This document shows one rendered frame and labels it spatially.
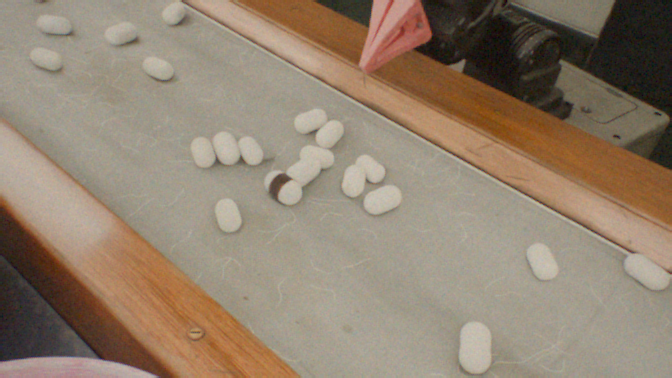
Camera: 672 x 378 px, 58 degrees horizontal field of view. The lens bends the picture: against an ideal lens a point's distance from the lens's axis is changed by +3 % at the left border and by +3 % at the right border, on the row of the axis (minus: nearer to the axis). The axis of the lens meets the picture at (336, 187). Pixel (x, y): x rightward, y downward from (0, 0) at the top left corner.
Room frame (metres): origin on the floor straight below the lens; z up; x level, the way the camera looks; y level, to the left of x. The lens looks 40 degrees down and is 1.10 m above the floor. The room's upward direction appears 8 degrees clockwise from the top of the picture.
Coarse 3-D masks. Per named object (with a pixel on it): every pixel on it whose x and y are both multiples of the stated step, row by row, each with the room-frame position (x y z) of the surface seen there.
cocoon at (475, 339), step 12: (468, 324) 0.27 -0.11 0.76; (480, 324) 0.27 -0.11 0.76; (468, 336) 0.26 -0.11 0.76; (480, 336) 0.26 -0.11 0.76; (468, 348) 0.25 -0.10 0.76; (480, 348) 0.25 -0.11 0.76; (468, 360) 0.24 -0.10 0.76; (480, 360) 0.24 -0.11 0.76; (468, 372) 0.24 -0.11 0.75; (480, 372) 0.24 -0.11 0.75
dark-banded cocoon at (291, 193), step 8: (272, 176) 0.40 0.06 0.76; (264, 184) 0.40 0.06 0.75; (288, 184) 0.39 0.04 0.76; (296, 184) 0.39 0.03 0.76; (280, 192) 0.38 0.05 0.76; (288, 192) 0.38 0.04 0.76; (296, 192) 0.39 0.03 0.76; (280, 200) 0.38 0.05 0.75; (288, 200) 0.38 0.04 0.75; (296, 200) 0.38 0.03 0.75
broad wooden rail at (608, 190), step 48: (192, 0) 0.75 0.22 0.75; (240, 0) 0.73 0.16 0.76; (288, 0) 0.75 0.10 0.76; (288, 48) 0.65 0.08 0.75; (336, 48) 0.64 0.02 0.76; (384, 96) 0.57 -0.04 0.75; (432, 96) 0.56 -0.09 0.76; (480, 96) 0.58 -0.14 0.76; (480, 144) 0.50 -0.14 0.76; (528, 144) 0.50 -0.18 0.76; (576, 144) 0.51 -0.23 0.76; (528, 192) 0.45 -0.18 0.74; (576, 192) 0.44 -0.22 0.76; (624, 192) 0.44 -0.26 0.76; (624, 240) 0.40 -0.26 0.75
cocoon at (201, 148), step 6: (198, 138) 0.44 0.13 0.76; (204, 138) 0.44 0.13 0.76; (192, 144) 0.43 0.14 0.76; (198, 144) 0.43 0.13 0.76; (204, 144) 0.43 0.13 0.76; (210, 144) 0.44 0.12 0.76; (192, 150) 0.43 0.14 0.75; (198, 150) 0.42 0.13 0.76; (204, 150) 0.42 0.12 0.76; (210, 150) 0.43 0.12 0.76; (198, 156) 0.42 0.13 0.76; (204, 156) 0.42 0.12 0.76; (210, 156) 0.42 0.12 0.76; (198, 162) 0.42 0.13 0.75; (204, 162) 0.42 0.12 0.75; (210, 162) 0.42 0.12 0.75
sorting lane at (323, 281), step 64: (0, 0) 0.68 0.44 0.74; (64, 0) 0.71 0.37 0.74; (128, 0) 0.74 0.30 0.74; (0, 64) 0.54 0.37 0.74; (64, 64) 0.56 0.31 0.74; (128, 64) 0.58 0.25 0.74; (192, 64) 0.60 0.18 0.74; (256, 64) 0.62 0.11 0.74; (64, 128) 0.45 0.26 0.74; (128, 128) 0.46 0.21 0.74; (192, 128) 0.48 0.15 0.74; (256, 128) 0.49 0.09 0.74; (384, 128) 0.53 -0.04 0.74; (128, 192) 0.37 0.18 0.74; (192, 192) 0.39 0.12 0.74; (256, 192) 0.40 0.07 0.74; (320, 192) 0.41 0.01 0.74; (448, 192) 0.44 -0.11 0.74; (512, 192) 0.45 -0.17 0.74; (192, 256) 0.31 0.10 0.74; (256, 256) 0.32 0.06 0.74; (320, 256) 0.33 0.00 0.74; (384, 256) 0.34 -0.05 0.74; (448, 256) 0.35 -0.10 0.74; (512, 256) 0.36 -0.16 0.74; (576, 256) 0.37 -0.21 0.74; (256, 320) 0.26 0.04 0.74; (320, 320) 0.27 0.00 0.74; (384, 320) 0.28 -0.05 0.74; (448, 320) 0.29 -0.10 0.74; (512, 320) 0.30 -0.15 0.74; (576, 320) 0.30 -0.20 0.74; (640, 320) 0.31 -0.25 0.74
